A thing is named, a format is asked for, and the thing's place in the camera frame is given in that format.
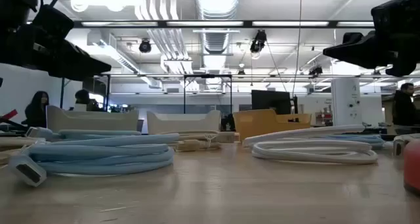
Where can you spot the small red object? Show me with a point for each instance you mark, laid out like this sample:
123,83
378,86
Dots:
9,115

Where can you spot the yellow plastic bin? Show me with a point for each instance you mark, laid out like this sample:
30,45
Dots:
262,123

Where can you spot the beige plastic bin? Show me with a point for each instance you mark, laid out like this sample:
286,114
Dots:
92,120

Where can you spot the person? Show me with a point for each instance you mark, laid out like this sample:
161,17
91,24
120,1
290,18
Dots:
36,112
403,109
83,99

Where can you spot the overhead frame bar with lights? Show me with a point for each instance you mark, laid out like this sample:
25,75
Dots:
246,24

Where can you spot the red round object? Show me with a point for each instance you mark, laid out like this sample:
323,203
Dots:
412,166

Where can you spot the black metal frame stand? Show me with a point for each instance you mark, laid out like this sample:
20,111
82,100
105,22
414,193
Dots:
208,76

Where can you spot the black overhead camera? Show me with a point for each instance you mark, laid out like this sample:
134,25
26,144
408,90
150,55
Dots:
258,41

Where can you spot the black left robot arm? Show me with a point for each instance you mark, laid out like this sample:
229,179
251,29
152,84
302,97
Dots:
13,0

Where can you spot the black dome ceiling fixture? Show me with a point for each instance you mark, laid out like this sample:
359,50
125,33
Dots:
145,46

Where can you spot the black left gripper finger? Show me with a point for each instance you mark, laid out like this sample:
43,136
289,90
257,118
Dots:
82,78
75,61

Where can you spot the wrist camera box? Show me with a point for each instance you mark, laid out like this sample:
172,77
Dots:
52,22
397,10

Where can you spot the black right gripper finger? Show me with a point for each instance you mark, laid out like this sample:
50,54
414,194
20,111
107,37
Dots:
403,67
361,53

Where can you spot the white pillar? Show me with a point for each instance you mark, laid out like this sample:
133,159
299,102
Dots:
346,102

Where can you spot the silver ventilation duct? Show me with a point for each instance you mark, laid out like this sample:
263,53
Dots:
216,7

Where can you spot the white plastic bin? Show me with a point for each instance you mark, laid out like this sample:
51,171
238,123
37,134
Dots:
183,123

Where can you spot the black monitor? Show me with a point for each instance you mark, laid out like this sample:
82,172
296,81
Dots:
270,100

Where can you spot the black ceiling camera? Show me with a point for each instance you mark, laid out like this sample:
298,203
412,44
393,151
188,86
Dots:
315,70

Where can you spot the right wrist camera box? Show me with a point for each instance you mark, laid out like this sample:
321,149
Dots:
397,10

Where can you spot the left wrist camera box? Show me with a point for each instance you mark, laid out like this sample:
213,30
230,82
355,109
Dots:
52,22

